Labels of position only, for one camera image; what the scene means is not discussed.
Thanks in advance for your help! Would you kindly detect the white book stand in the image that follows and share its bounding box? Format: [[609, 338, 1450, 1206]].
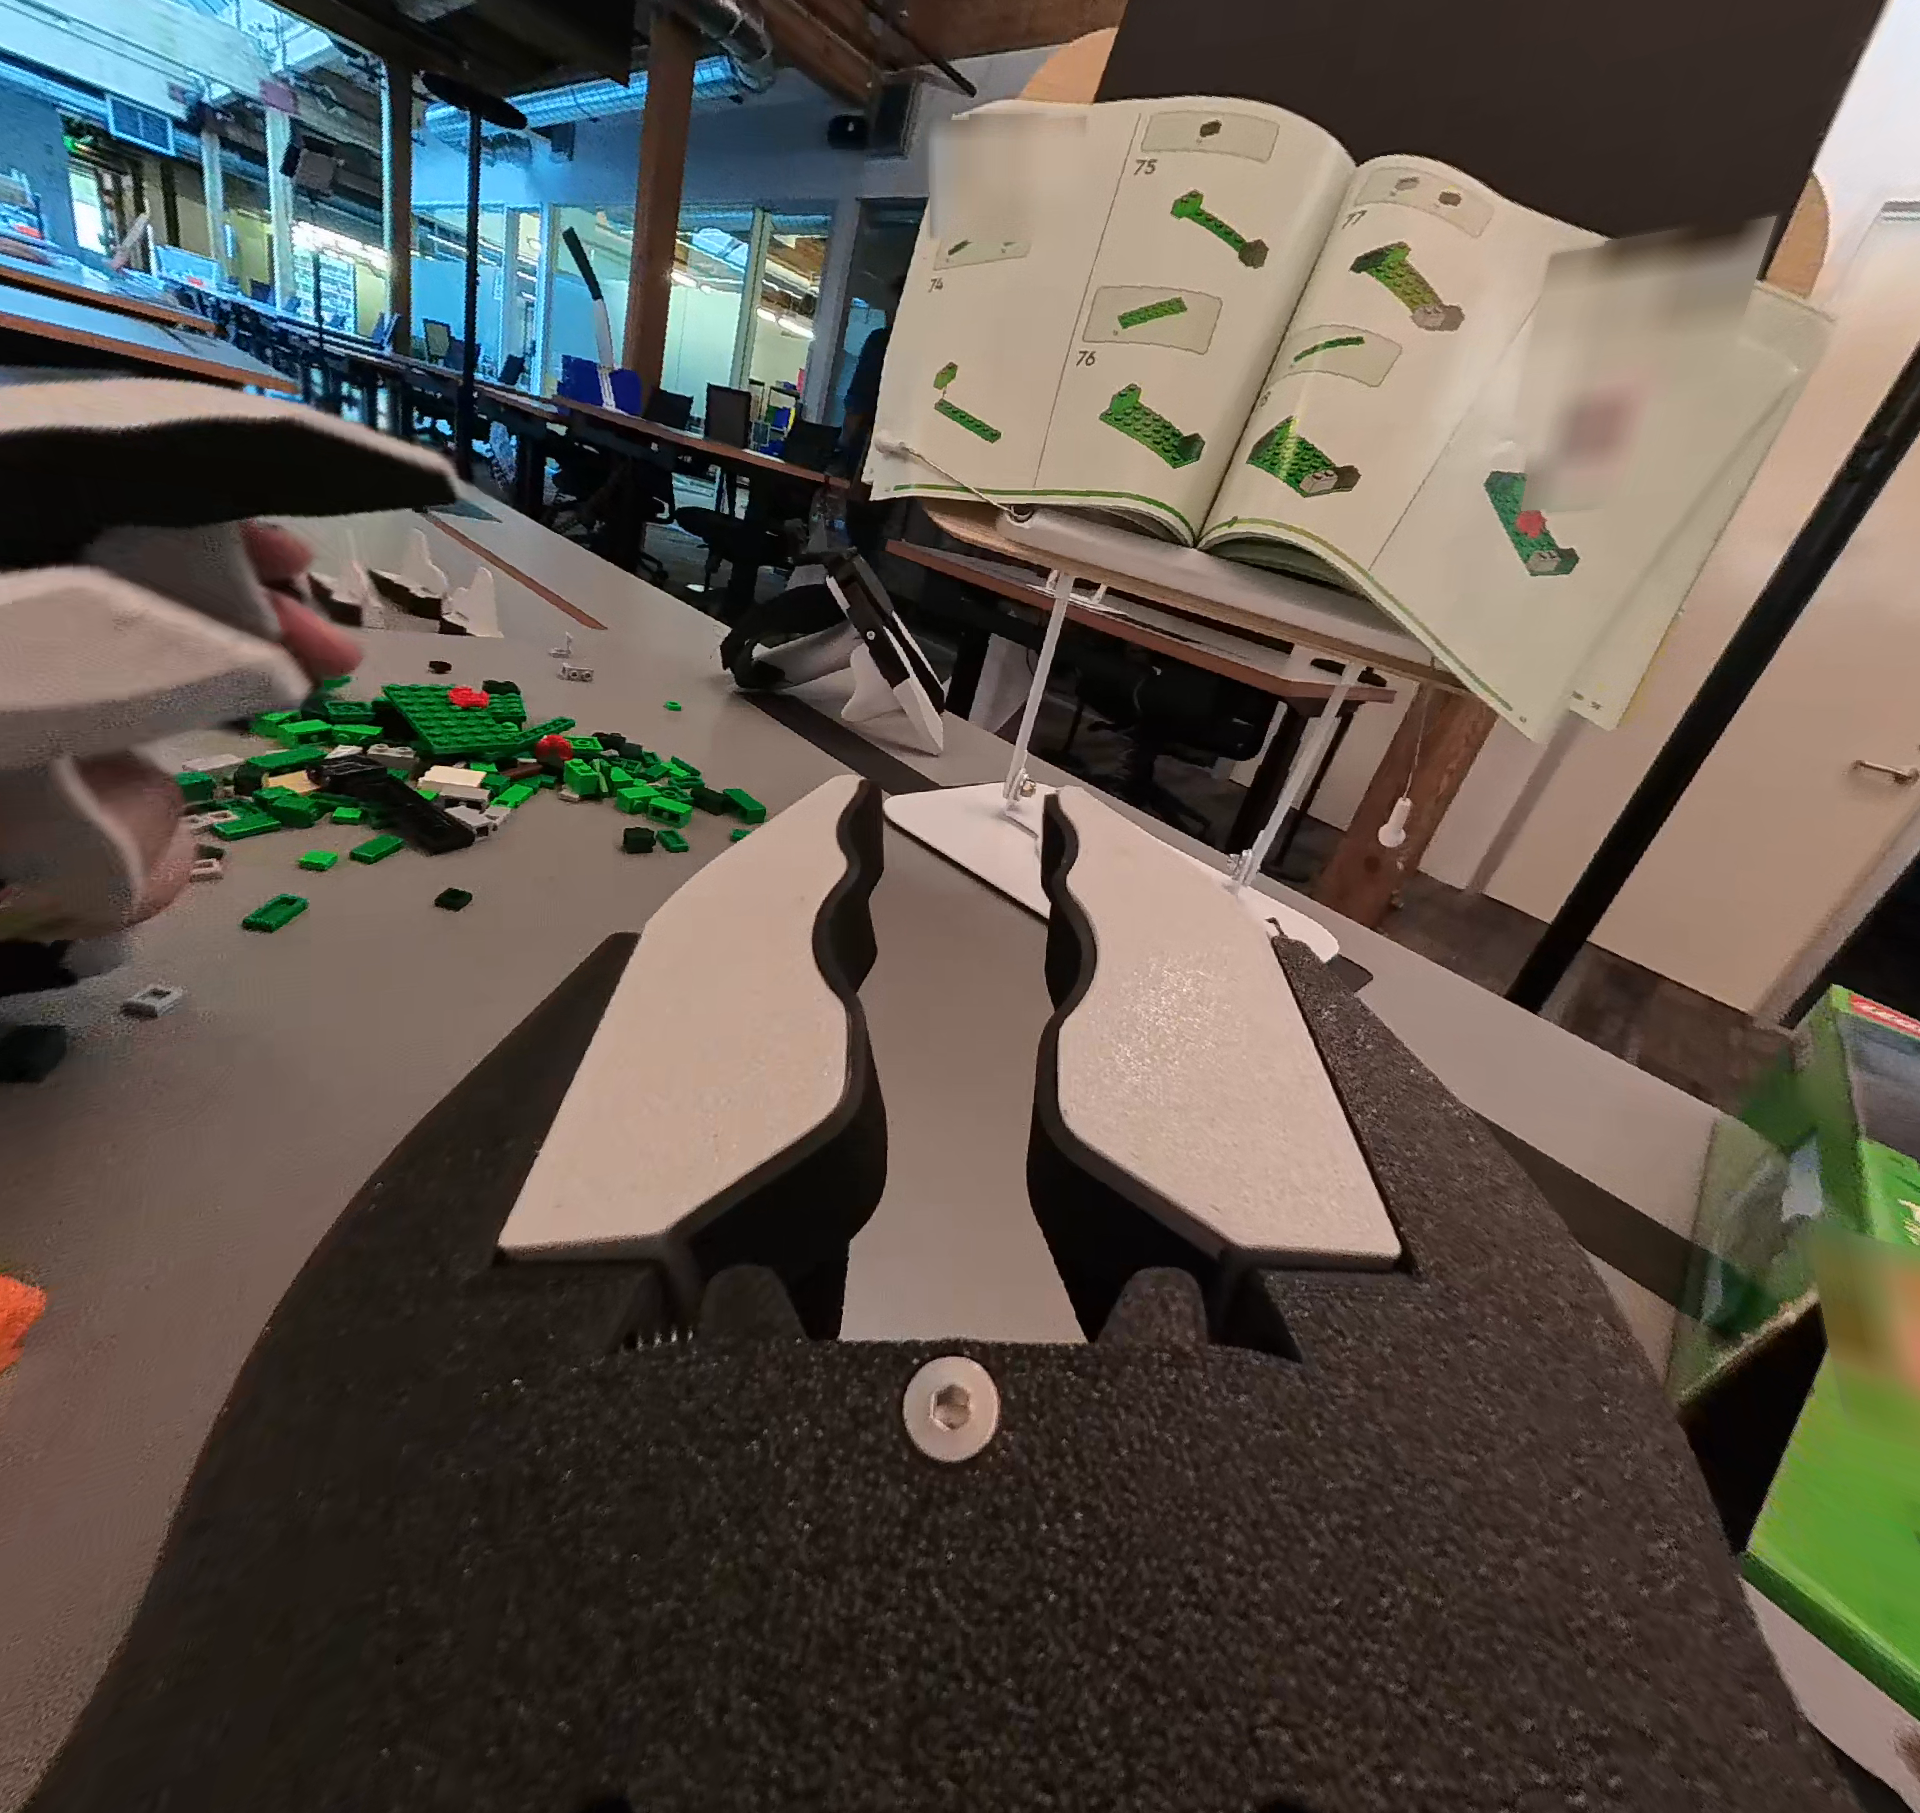
[[881, 499, 1450, 964]]

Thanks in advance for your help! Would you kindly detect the person's left hand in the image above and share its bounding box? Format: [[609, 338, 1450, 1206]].
[[0, 522, 361, 944]]

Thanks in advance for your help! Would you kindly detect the black pole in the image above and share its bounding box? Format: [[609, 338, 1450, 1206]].
[[1503, 343, 1920, 1017]]

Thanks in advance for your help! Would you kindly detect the dark grey panel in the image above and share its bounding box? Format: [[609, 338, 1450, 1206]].
[[1095, 0, 1920, 242]]

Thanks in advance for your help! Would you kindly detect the green lego box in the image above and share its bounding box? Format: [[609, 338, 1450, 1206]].
[[1665, 987, 1920, 1786]]

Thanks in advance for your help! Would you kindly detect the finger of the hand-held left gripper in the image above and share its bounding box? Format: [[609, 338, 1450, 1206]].
[[0, 377, 461, 573], [0, 522, 318, 774]]

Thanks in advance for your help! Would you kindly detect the wooden post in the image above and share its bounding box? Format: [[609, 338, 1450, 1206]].
[[618, 10, 702, 391]]

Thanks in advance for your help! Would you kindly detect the black office chair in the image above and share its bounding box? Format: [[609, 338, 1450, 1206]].
[[697, 418, 842, 615]]

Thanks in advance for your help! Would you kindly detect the long wooden desk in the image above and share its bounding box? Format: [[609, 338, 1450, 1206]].
[[481, 381, 864, 599]]

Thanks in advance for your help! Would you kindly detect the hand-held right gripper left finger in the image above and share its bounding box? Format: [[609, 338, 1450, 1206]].
[[494, 776, 889, 1334]]

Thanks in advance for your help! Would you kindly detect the brown edged desk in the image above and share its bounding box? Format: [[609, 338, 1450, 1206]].
[[0, 259, 303, 397]]

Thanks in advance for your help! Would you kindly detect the black and white device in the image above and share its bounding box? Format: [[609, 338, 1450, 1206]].
[[721, 553, 951, 757]]

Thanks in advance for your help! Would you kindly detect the lego instruction booklet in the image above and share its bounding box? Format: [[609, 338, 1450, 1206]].
[[867, 95, 1838, 742]]

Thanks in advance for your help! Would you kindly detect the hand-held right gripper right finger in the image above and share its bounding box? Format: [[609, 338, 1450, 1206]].
[[1030, 787, 1408, 1343]]

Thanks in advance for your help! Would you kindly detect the pile of green lego bricks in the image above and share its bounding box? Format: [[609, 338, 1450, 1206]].
[[170, 672, 770, 938]]

